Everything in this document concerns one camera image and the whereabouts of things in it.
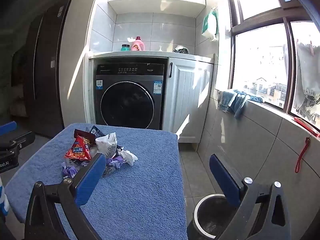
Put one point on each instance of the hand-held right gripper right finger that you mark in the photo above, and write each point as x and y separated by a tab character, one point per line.
225	180

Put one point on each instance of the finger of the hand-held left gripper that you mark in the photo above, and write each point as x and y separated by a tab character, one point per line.
7	128
22	138

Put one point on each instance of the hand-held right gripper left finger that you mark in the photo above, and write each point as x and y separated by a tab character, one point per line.
91	177

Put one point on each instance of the silver wrapper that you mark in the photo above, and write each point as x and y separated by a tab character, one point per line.
109	172

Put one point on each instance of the purple wrapper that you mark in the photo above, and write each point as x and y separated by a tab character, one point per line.
70	170
115	162

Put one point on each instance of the white packet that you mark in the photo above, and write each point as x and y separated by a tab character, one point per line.
107	145

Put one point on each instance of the white tissue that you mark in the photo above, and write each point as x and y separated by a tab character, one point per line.
128	157

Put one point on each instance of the black bin with white rim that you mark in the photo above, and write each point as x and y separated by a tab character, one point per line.
210	220

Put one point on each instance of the dark red snack packet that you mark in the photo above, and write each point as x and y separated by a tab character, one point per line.
85	135

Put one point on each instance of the black wrapper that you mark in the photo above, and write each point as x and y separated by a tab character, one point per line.
95	130

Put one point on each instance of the person's left hand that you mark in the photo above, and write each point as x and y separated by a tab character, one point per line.
3	197

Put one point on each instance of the blue terry towel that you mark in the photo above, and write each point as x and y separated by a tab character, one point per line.
140	192

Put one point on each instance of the dark refrigerator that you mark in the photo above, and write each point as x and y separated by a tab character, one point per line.
47	75

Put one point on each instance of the blue denim cloth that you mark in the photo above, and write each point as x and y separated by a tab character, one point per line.
235	101

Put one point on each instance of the grey front-load washing machine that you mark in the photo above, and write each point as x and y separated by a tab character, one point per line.
130	105

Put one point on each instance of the white base cabinet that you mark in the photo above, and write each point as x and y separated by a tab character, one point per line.
186	95

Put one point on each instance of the flat red object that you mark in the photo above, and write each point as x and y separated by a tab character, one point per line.
308	127

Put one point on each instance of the grey hanging garment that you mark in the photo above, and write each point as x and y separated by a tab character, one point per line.
308	85

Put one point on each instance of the crumpled white cloth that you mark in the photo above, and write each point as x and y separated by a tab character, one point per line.
181	50

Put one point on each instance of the white countertop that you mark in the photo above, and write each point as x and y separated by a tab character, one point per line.
150	53

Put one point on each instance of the pink detergent bottle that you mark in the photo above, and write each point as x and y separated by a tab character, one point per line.
138	45

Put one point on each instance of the small white pump bottle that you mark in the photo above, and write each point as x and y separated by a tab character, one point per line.
160	48

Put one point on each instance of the green and white hanging bag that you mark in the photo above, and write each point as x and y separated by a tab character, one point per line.
209	25

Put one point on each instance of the brown window frame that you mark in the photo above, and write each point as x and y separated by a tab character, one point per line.
288	67

